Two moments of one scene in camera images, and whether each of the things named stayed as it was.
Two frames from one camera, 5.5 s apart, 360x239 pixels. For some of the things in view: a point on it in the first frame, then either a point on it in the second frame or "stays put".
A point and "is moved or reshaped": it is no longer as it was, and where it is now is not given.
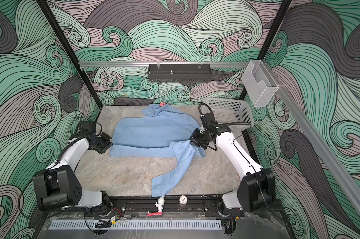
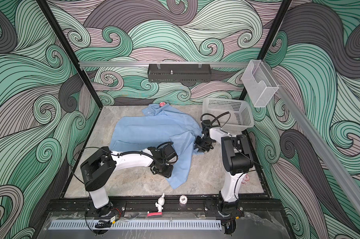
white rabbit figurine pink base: x=159 y=204 stays put
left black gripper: x=108 y=143 -> x=167 y=175
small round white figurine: x=183 y=200 stays put
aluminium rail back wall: x=164 y=63 stays put
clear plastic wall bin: x=259 y=84 stays put
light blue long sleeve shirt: x=162 y=132 is moved or reshaped
